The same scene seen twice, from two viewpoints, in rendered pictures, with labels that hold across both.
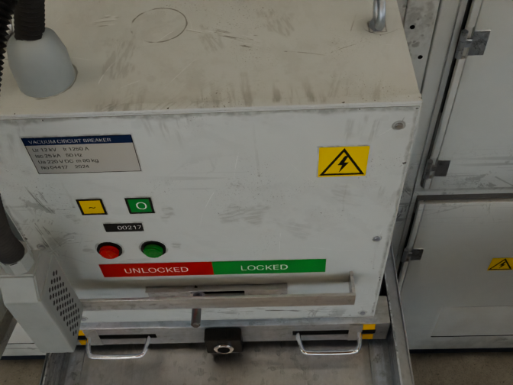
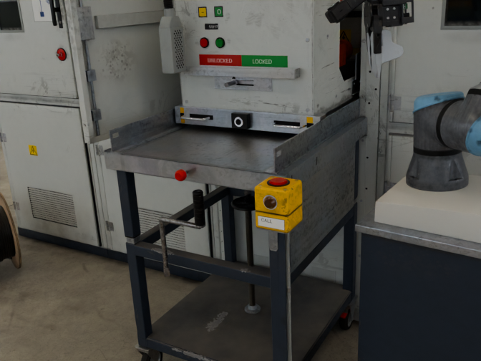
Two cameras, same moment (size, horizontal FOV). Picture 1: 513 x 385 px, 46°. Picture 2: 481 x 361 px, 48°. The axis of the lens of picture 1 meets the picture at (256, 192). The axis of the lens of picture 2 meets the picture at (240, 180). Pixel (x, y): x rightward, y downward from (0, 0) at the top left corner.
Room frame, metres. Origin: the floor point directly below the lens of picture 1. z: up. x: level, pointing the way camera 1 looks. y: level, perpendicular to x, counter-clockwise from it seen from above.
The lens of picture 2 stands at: (-1.12, -0.71, 1.30)
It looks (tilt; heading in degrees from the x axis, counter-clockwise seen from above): 19 degrees down; 27
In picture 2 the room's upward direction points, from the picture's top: 3 degrees counter-clockwise
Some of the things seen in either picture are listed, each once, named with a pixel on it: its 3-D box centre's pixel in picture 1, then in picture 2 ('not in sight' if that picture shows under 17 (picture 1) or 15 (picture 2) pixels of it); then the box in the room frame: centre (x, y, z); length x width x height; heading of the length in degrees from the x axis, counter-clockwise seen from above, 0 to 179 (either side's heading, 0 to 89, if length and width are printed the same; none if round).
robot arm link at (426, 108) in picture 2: not in sight; (439, 118); (0.28, -0.56, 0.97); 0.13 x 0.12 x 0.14; 48
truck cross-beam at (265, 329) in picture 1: (224, 321); (245, 118); (0.47, 0.07, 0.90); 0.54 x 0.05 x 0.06; 87
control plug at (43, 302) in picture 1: (43, 297); (172, 44); (0.40, 0.28, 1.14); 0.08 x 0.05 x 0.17; 177
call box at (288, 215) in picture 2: not in sight; (278, 203); (-0.09, -0.28, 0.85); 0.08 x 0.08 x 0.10; 87
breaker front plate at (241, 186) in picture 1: (208, 244); (240, 40); (0.46, 0.07, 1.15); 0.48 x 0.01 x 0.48; 87
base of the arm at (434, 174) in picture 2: not in sight; (436, 163); (0.29, -0.56, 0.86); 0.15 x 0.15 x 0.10
